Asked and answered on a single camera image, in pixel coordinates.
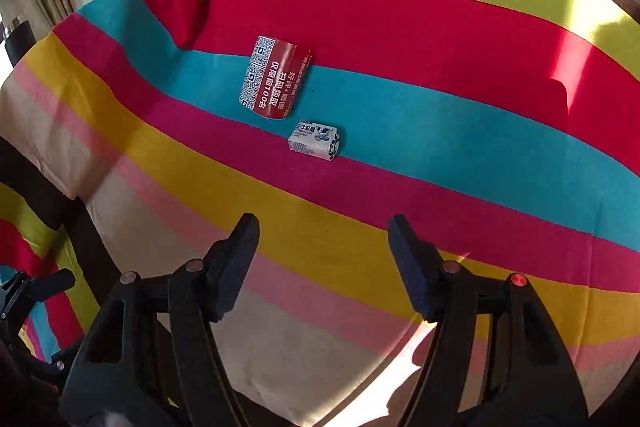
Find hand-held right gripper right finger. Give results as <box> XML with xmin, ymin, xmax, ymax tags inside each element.
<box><xmin>387</xmin><ymin>214</ymin><xmax>591</xmax><ymax>427</ymax></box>

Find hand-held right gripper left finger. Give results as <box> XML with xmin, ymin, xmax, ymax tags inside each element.
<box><xmin>60</xmin><ymin>213</ymin><xmax>261</xmax><ymax>427</ymax></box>

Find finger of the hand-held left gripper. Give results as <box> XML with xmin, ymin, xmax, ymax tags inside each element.
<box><xmin>0</xmin><ymin>268</ymin><xmax>77</xmax><ymax>323</ymax></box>
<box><xmin>20</xmin><ymin>339</ymin><xmax>83</xmax><ymax>380</ymax></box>

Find small white cow-print packet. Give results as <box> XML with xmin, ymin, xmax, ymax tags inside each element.
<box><xmin>288</xmin><ymin>120</ymin><xmax>342</xmax><ymax>162</ymax></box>

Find striped colourful tablecloth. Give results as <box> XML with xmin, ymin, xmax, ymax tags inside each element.
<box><xmin>0</xmin><ymin>0</ymin><xmax>640</xmax><ymax>427</ymax></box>

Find red and white packet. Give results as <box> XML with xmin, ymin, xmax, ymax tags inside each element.
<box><xmin>238</xmin><ymin>35</ymin><xmax>316</xmax><ymax>120</ymax></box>

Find black bottle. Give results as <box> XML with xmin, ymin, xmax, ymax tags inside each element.
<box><xmin>2</xmin><ymin>14</ymin><xmax>40</xmax><ymax>60</ymax></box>

